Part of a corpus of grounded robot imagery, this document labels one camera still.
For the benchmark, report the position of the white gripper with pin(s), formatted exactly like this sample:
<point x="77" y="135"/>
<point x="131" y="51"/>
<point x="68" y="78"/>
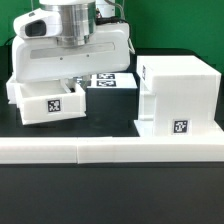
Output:
<point x="38" y="52"/>

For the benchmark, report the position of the white drawer front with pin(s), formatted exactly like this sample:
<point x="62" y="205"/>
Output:
<point x="47" y="101"/>

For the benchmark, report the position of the white drawer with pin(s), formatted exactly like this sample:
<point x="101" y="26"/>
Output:
<point x="13" y="90"/>
<point x="47" y="101"/>

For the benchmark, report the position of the white drawer cabinet box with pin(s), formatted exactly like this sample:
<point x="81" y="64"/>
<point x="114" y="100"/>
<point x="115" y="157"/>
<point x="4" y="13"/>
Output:
<point x="178" y="96"/>

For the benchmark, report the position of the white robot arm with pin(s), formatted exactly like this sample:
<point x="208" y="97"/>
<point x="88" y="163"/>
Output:
<point x="79" y="18"/>

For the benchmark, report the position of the white drawer rear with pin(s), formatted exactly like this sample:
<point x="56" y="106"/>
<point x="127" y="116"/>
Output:
<point x="13" y="90"/>

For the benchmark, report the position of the white marker plate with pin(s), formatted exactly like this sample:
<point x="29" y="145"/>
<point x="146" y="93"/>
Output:
<point x="108" y="80"/>

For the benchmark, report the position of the white L-shaped fence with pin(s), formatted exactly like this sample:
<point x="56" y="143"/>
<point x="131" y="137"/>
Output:
<point x="93" y="150"/>

